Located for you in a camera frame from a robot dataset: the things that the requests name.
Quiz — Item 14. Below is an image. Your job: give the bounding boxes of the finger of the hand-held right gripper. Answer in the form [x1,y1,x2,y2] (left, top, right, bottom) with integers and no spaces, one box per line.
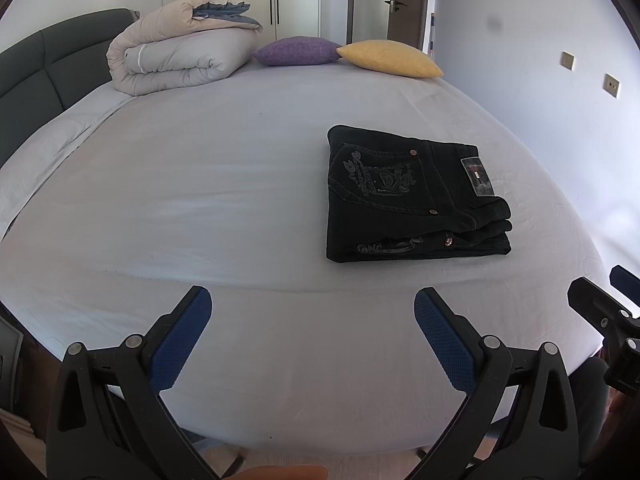
[566,276,629,334]
[610,264,640,307]

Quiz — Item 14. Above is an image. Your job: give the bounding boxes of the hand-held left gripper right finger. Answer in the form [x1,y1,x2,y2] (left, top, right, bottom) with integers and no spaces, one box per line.
[414,286,594,480]

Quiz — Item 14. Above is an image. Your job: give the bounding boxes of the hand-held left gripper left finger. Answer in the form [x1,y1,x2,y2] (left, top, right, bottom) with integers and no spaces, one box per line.
[45,285,221,480]

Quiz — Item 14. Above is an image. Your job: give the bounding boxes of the black denim pants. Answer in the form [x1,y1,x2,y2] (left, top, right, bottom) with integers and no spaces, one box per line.
[326,125,513,263]

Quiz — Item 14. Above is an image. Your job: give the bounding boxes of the bed with white sheet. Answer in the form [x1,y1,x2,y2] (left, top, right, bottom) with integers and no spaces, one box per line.
[0,67,608,453]

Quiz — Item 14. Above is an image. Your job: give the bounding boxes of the folded grey duvet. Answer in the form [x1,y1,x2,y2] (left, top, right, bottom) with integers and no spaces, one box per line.
[106,0,264,97]

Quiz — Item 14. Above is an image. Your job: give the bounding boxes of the yellow pillow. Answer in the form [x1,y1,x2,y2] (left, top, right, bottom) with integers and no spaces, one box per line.
[336,40,445,79]

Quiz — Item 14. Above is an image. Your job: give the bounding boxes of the dark grey padded headboard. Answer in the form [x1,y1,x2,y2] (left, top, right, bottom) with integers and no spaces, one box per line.
[0,8,141,171]

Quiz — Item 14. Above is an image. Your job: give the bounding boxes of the purple pillow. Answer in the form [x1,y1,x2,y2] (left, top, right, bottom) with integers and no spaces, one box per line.
[252,36,343,67]

